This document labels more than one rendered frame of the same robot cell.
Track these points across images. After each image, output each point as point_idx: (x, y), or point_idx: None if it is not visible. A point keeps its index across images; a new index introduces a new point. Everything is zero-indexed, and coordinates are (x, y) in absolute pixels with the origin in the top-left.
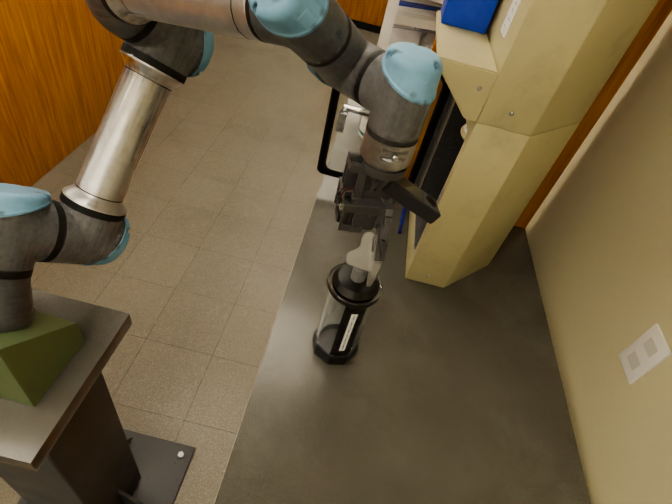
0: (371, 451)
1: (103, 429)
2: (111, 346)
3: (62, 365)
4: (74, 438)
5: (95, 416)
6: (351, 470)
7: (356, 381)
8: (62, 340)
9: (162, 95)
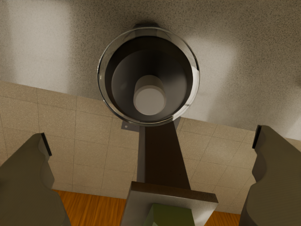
0: (261, 17)
1: (156, 141)
2: (153, 190)
3: (170, 208)
4: (172, 161)
5: (157, 153)
6: (271, 40)
7: (189, 25)
8: (166, 223)
9: None
